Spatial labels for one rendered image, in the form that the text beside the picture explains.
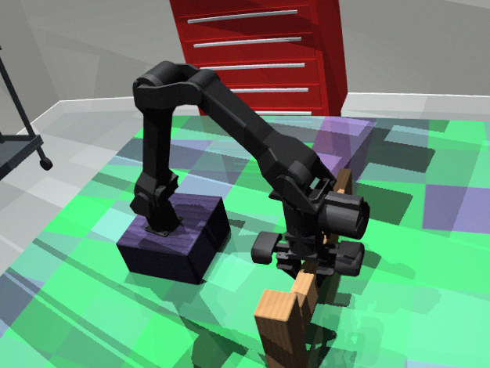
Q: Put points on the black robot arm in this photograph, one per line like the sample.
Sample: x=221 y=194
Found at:
x=286 y=163

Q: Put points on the tan wooden board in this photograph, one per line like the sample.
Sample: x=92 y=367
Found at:
x=305 y=285

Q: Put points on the wooden post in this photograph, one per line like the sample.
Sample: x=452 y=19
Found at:
x=279 y=322

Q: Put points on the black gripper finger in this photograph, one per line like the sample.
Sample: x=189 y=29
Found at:
x=292 y=270
x=322 y=273

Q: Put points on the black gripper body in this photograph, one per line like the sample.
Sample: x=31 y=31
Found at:
x=309 y=246

